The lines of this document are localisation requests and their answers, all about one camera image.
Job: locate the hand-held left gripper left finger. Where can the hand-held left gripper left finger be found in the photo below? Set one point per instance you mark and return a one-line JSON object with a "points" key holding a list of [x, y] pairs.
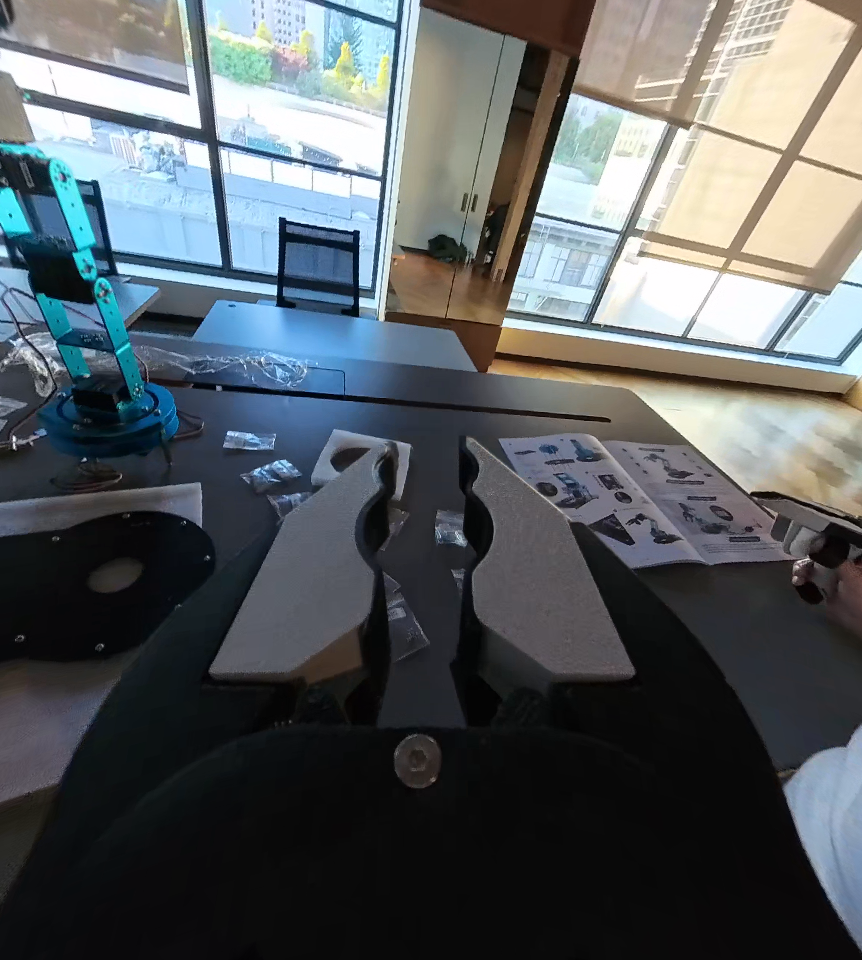
{"points": [[303, 585]]}

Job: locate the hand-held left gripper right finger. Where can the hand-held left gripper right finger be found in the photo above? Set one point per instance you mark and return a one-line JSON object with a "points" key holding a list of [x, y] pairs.
{"points": [[543, 592]]}

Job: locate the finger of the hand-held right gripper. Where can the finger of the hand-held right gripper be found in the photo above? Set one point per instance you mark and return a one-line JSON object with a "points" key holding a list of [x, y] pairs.
{"points": [[795, 525]]}

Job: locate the robot arm instruction booklet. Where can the robot arm instruction booklet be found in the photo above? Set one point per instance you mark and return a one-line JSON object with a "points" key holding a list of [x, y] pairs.
{"points": [[663, 480]]}

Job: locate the black round base plate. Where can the black round base plate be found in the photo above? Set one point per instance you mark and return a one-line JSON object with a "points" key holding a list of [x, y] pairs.
{"points": [[25, 585]]}

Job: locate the blue toy robot arm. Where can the blue toy robot arm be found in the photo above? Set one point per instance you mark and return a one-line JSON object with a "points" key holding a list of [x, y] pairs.
{"points": [[59, 187]]}

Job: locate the dark desk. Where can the dark desk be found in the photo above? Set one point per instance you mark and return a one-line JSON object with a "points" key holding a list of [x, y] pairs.
{"points": [[701, 622]]}

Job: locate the long crumpled clear plastic wrap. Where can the long crumpled clear plastic wrap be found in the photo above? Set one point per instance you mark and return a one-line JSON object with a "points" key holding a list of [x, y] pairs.
{"points": [[250, 367]]}

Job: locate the white foam sheet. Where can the white foam sheet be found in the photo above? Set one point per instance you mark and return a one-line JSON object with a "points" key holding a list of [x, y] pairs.
{"points": [[63, 502]]}

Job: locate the person's white shirt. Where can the person's white shirt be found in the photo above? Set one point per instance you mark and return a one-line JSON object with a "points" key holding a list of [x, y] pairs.
{"points": [[858, 825]]}

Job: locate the black mesh office chair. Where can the black mesh office chair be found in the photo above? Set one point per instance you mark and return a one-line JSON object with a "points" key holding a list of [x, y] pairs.
{"points": [[318, 262], [103, 217]]}

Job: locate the beige roller blind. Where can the beige roller blind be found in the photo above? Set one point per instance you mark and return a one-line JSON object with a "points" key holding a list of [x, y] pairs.
{"points": [[100, 37], [776, 187]]}

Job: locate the dark green backpack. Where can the dark green backpack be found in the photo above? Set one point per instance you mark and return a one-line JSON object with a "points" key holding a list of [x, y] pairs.
{"points": [[447, 249]]}

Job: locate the tall white cabinet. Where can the tall white cabinet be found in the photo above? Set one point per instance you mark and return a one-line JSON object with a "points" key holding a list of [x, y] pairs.
{"points": [[446, 112]]}

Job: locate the white square foam frame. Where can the white square foam frame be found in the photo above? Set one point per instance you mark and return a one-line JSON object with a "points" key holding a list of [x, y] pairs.
{"points": [[322, 474]]}

